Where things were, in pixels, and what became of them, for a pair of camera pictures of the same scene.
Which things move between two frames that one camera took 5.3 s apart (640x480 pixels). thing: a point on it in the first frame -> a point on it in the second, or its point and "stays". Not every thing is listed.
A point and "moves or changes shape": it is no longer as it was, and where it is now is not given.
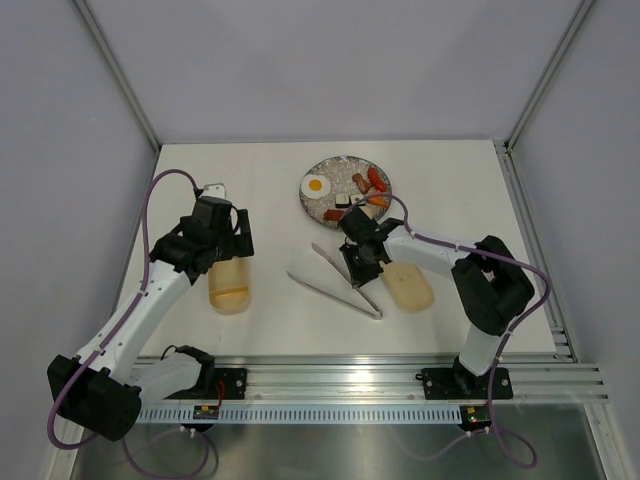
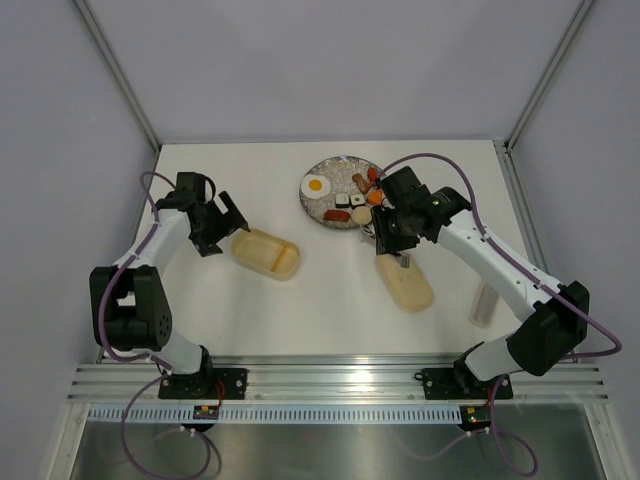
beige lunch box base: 230,285 -> 274,256
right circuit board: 474,418 stays
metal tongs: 333,298 moves or changes shape
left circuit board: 208,412 stays
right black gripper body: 360,243 -> 403,224
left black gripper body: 224,246 -> 212,229
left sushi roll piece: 343,200 stays
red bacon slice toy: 333,214 stays
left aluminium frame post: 96,32 stays
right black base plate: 463,384 stays
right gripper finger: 360,268 -> 388,235
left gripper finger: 243,243 -> 233,219
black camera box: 357,224 -> 403,188
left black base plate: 229,384 stays
